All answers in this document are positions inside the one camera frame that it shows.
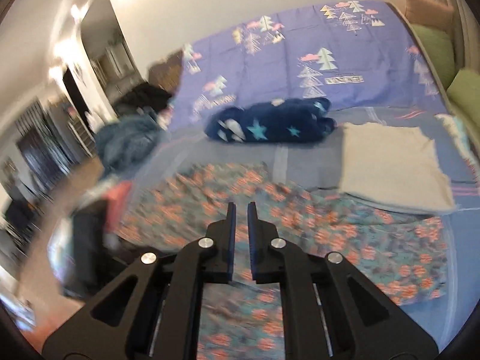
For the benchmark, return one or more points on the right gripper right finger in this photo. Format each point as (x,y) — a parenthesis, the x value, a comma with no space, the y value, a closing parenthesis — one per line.
(330,310)

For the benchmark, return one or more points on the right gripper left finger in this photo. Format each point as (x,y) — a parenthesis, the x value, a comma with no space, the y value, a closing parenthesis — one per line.
(152,309)

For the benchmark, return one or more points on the floral teal orange garment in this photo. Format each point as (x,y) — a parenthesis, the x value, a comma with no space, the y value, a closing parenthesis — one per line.
(405,255)

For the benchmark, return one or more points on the black clothes pile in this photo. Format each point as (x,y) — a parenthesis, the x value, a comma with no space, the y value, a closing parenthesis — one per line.
(143,96)

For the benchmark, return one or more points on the pink folded garment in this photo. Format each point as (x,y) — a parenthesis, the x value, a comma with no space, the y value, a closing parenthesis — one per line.
(116,198)

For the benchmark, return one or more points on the blue-grey crumpled blanket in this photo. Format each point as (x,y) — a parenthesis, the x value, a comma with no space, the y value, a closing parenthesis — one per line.
(126,143)

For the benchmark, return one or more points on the white shelf rack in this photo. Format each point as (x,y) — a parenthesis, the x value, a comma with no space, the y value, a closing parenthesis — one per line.
(82,135)

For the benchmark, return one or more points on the grey-blue bed sheet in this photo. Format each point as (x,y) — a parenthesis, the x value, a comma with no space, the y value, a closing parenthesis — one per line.
(320,166)

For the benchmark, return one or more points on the cream folded garment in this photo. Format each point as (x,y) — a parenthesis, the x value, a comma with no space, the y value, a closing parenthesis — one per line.
(394,169)

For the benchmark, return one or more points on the navy star fleece garment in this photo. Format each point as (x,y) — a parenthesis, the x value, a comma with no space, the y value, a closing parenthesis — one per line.
(290,120)

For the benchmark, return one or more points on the dark patterned pillow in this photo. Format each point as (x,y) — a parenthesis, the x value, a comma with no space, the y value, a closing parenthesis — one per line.
(167,72)

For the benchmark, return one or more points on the purple tree-print quilt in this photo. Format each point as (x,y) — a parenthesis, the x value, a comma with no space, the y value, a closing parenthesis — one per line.
(355,53)

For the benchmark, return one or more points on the green cushion near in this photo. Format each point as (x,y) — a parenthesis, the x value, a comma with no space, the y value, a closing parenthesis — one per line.
(464,93)

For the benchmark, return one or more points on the green cushion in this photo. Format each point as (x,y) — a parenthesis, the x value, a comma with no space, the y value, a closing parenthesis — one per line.
(464,93)
(439,48)

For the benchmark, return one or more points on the green cushion far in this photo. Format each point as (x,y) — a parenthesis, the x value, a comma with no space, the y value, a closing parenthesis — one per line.
(439,48)

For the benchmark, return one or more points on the peach cushion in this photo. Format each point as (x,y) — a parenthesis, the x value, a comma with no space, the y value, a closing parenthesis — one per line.
(430,13)

